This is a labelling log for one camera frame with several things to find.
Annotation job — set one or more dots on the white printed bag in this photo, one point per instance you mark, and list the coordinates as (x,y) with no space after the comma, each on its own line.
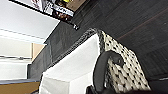
(37,4)

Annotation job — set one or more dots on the wooden door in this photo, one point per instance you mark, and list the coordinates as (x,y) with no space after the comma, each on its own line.
(16,88)

